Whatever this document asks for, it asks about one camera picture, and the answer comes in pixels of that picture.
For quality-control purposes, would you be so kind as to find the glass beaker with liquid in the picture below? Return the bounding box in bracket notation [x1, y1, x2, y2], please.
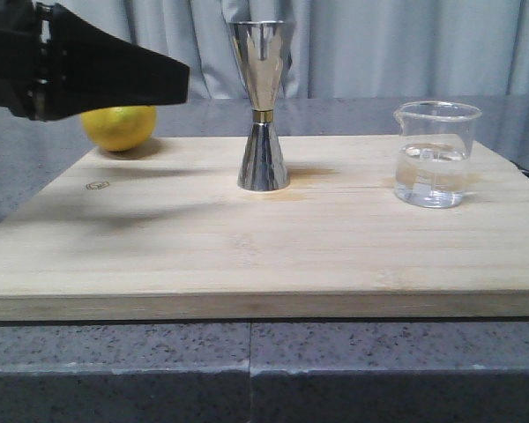
[394, 100, 481, 209]

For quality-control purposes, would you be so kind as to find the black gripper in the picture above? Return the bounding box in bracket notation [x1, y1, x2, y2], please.
[0, 1, 190, 121]

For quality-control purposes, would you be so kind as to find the yellow lemon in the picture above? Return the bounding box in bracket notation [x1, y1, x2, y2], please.
[79, 106, 157, 152]

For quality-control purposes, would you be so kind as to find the grey curtain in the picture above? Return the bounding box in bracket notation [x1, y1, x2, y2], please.
[66, 1, 529, 99]

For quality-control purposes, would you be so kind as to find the light wooden cutting board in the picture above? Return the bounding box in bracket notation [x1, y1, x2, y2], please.
[0, 136, 529, 321]

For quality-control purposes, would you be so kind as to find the steel double jigger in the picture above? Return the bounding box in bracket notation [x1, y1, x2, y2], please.
[228, 20, 294, 192]

